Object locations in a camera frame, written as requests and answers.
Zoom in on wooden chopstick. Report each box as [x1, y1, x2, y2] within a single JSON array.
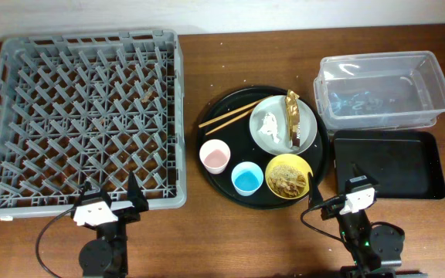
[[205, 108, 254, 136], [199, 96, 271, 128]]

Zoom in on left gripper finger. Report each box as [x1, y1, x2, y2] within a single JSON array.
[[127, 171, 149, 212], [77, 181, 100, 205]]

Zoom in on pink plastic cup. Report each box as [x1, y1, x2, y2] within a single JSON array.
[[199, 139, 231, 175]]

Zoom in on black rectangular tray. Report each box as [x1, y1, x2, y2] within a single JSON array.
[[333, 131, 445, 199]]

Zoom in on blue plastic cup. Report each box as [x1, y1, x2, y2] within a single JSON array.
[[231, 161, 264, 196]]

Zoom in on gold foil wrapper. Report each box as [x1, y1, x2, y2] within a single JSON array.
[[285, 90, 301, 150]]

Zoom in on grey plastic dishwasher rack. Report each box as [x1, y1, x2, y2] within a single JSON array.
[[0, 29, 187, 221]]

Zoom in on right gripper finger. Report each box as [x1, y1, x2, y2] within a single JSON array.
[[352, 163, 378, 187], [308, 173, 323, 209]]

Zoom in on rice and peanut shell scraps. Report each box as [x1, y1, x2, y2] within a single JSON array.
[[268, 164, 308, 198]]

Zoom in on clear plastic waste bin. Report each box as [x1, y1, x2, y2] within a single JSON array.
[[314, 51, 445, 132]]

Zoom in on grey round plate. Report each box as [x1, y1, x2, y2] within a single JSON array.
[[250, 95, 318, 155]]

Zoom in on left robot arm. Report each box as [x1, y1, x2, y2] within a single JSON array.
[[72, 172, 149, 277]]

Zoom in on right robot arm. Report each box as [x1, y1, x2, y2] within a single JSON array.
[[301, 164, 428, 277]]

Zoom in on round black serving tray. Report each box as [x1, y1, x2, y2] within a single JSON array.
[[197, 86, 331, 209]]

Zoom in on white tissue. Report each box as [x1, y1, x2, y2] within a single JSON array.
[[259, 113, 280, 144]]

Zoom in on yellow bowl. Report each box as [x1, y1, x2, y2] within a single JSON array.
[[264, 154, 314, 200]]

